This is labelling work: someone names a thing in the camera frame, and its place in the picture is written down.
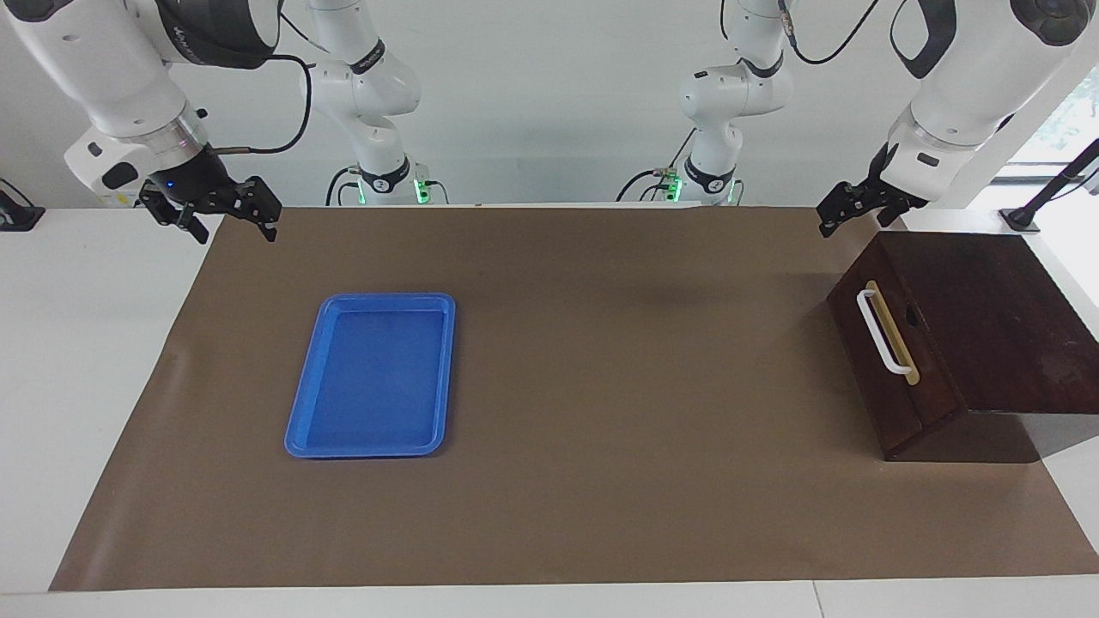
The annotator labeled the wooden drawer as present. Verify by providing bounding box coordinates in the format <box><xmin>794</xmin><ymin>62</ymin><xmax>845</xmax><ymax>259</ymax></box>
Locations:
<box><xmin>827</xmin><ymin>255</ymin><xmax>968</xmax><ymax>461</ymax></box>

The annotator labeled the window with frame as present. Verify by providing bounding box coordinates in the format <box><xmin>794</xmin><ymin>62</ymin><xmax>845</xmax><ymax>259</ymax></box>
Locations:
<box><xmin>1005</xmin><ymin>69</ymin><xmax>1099</xmax><ymax>183</ymax></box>

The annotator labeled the brown paper table mat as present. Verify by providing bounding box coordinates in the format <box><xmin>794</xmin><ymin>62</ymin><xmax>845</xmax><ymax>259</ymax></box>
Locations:
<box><xmin>49</xmin><ymin>206</ymin><xmax>1099</xmax><ymax>593</ymax></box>

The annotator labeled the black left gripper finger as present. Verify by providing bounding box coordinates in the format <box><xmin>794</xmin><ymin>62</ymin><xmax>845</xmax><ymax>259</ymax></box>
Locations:
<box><xmin>817</xmin><ymin>180</ymin><xmax>868</xmax><ymax>238</ymax></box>
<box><xmin>871</xmin><ymin>194</ymin><xmax>913</xmax><ymax>227</ymax></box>

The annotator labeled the dark brown wooden cabinet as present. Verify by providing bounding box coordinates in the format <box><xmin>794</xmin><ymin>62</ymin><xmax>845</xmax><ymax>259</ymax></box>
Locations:
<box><xmin>874</xmin><ymin>232</ymin><xmax>1099</xmax><ymax>464</ymax></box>

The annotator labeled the black clamp stand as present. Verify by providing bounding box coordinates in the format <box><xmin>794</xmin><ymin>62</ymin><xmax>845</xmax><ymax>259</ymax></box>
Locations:
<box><xmin>0</xmin><ymin>179</ymin><xmax>46</xmax><ymax>233</ymax></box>

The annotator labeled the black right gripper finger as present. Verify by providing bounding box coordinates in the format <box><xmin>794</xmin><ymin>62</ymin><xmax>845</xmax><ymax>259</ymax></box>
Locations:
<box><xmin>138</xmin><ymin>187</ymin><xmax>209</xmax><ymax>245</ymax></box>
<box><xmin>236</xmin><ymin>176</ymin><xmax>283</xmax><ymax>244</ymax></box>

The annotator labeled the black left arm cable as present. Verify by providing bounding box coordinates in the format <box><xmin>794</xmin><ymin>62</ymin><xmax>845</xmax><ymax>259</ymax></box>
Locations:
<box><xmin>775</xmin><ymin>0</ymin><xmax>883</xmax><ymax>66</ymax></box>

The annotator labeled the black base cable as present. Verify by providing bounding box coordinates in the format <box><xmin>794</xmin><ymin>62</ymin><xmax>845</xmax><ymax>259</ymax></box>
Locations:
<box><xmin>616</xmin><ymin>129</ymin><xmax>698</xmax><ymax>203</ymax></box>
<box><xmin>325</xmin><ymin>166</ymin><xmax>366</xmax><ymax>207</ymax></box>

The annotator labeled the blue plastic tray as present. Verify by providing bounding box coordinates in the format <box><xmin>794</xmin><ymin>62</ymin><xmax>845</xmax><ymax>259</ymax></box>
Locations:
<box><xmin>284</xmin><ymin>293</ymin><xmax>457</xmax><ymax>460</ymax></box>

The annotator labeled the white drawer handle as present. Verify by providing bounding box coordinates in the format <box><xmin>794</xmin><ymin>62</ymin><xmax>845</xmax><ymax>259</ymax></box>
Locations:
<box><xmin>856</xmin><ymin>288</ymin><xmax>914</xmax><ymax>378</ymax></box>

